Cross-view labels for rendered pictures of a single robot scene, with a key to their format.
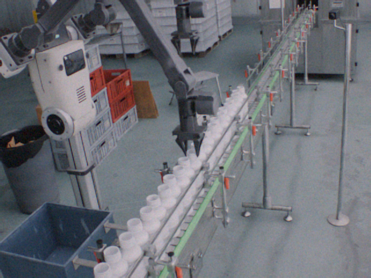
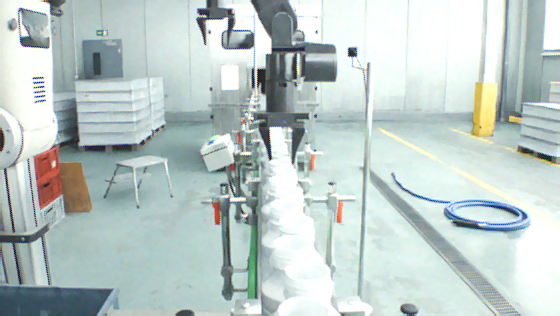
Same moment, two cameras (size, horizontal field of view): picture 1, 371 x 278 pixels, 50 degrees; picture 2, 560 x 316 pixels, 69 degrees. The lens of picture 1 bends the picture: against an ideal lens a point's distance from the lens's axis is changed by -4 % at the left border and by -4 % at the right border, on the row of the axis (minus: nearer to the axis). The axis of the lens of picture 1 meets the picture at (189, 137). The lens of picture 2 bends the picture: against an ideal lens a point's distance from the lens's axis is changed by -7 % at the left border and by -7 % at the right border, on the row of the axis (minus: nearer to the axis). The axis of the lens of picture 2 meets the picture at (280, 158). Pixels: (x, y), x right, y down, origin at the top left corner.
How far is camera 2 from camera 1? 76 cm
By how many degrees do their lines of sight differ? 26
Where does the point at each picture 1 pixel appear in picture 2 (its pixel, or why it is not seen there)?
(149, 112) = (80, 205)
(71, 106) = (22, 102)
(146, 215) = (303, 231)
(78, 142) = (24, 179)
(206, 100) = (322, 52)
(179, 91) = (281, 30)
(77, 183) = (15, 259)
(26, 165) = not seen: outside the picture
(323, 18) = not seen: hidden behind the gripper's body
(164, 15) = (91, 100)
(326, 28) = not seen: hidden behind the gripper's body
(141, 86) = (71, 169)
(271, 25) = (223, 108)
